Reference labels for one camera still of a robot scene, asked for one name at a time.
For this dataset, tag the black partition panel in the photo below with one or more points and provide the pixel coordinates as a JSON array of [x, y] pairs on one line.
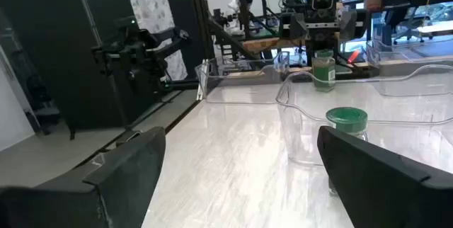
[[53, 44]]

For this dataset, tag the clear plastic bin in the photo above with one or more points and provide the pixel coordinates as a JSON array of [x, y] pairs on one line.
[[212, 79], [304, 139], [407, 52]]

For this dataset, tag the floral patterned cloth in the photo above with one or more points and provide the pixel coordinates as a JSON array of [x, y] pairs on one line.
[[148, 1]]

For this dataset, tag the person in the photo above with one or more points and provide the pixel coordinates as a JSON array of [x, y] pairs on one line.
[[235, 6]]

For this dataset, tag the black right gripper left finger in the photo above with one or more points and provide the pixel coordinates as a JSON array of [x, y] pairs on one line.
[[106, 199]]

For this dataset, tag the green lid oregano jar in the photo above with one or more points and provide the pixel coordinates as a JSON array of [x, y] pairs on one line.
[[347, 118], [323, 72]]

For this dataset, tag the red object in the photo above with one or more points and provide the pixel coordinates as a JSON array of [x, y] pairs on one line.
[[354, 56]]

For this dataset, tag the black metal post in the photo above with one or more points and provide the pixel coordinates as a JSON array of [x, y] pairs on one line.
[[200, 15]]

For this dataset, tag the black background robot arm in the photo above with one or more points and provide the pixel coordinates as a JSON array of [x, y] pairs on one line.
[[141, 58]]

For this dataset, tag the office chair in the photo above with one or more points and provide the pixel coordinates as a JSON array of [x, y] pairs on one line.
[[410, 26]]

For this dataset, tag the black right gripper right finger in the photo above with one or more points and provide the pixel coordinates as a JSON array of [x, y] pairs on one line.
[[389, 199]]

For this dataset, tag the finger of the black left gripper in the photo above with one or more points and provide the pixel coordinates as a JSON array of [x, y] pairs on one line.
[[295, 26], [350, 26]]

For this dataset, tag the wooden workbench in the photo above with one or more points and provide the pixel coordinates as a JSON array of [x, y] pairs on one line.
[[269, 44]]

